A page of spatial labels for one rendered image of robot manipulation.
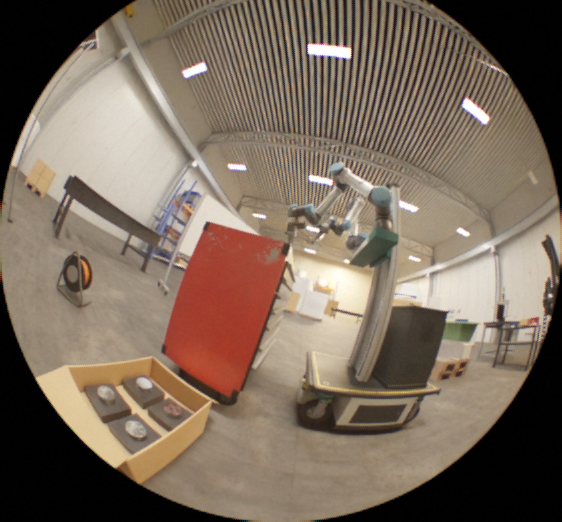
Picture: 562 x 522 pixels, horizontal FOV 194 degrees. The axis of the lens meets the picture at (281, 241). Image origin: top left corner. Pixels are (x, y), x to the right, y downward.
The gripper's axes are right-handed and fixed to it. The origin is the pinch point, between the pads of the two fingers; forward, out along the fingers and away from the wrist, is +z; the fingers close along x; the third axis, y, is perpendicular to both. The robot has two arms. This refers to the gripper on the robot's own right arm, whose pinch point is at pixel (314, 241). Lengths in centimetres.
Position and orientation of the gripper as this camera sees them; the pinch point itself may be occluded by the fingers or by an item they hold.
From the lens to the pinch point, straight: 143.9
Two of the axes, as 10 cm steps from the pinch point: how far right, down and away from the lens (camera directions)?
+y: 7.4, 6.1, -2.7
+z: -6.7, 6.6, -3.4
